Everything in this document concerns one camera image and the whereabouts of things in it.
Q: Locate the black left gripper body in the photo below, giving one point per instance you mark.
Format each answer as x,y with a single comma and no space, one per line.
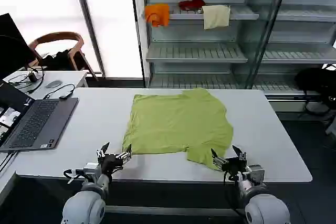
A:
110,162

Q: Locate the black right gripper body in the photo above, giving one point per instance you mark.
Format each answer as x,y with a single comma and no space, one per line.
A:
233,165

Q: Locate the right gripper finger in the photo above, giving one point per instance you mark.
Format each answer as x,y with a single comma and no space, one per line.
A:
240,154
218,162

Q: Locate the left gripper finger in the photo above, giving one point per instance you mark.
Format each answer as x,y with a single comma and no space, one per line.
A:
103,151
126,156

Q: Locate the green shirt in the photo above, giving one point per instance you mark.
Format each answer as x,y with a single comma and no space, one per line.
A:
178,124

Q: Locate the grey laptop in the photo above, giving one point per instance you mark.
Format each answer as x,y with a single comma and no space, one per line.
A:
36,121

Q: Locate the grey computer mouse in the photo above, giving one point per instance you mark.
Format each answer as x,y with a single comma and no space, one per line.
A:
53,84

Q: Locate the black clothing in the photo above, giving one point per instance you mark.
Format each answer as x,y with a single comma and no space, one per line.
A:
60,60

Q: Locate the black backpack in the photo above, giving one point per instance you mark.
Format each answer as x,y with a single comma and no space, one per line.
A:
312,82

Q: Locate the black power adapter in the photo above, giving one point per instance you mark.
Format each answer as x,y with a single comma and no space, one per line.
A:
32,77

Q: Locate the grey metal shelf rack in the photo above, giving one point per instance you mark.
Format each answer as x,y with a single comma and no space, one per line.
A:
194,53

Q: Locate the glass door shelf rack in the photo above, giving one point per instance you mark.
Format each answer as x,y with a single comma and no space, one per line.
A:
296,53

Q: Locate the wooden chair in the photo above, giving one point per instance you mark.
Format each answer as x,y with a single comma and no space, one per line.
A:
59,36

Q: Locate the black monitor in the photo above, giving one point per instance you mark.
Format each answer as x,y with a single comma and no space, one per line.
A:
10,45

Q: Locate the grey window frame post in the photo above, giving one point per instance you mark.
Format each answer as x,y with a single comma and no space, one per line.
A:
88,24

